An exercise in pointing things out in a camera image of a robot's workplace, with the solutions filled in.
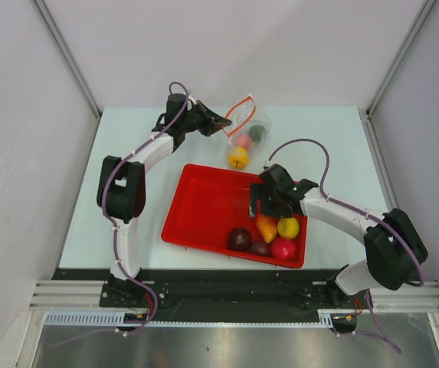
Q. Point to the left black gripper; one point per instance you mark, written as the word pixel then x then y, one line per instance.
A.
pixel 210 127

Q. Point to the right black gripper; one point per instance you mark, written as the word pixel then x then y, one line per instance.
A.
pixel 258 191

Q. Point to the clear zip top bag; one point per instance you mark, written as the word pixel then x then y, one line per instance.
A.
pixel 243 115

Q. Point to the yellow fake lemon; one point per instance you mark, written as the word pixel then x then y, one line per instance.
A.
pixel 288 228

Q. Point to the yellow fake apple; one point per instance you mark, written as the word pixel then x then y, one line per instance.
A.
pixel 238 158

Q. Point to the dark purple fake fruit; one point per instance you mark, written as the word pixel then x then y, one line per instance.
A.
pixel 239 239

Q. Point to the dark maroon fake fig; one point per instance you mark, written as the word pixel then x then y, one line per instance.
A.
pixel 260 248

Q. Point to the red fake apple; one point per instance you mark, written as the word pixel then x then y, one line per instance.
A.
pixel 283 249

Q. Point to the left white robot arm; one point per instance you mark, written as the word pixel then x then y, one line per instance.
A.
pixel 121 193

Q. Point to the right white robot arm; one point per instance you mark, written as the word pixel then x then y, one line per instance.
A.
pixel 394 251

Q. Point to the pink fake peach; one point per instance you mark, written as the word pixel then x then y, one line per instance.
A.
pixel 244 141

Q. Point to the dark green fake avocado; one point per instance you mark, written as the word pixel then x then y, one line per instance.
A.
pixel 257 133

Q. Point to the red plastic tray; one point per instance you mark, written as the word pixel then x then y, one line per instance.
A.
pixel 208 203

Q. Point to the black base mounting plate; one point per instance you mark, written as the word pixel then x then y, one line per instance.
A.
pixel 303 289

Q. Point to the right aluminium frame post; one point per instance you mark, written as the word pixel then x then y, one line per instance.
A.
pixel 407 43

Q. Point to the aluminium frame post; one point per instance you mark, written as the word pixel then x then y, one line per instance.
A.
pixel 407 43
pixel 67 56

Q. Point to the aluminium front rail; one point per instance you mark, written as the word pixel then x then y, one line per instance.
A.
pixel 82 295

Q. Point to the white slotted cable duct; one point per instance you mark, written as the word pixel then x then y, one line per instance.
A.
pixel 194 316

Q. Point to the left aluminium frame post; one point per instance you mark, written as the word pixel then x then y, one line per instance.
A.
pixel 67 56

